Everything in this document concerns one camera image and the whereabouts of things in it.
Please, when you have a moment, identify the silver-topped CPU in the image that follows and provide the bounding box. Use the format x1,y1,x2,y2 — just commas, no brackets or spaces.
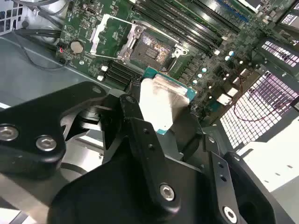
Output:
138,66,198,136

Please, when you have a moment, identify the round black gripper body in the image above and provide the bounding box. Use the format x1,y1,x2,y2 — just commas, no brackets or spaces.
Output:
48,139,218,224

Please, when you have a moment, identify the metal socket cover frame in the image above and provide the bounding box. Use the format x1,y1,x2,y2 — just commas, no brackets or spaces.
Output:
89,13,141,60

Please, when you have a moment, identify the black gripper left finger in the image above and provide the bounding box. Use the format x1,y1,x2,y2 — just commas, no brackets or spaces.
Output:
0,81,182,219

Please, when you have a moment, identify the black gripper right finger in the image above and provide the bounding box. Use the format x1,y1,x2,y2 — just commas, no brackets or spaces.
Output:
172,109,291,224

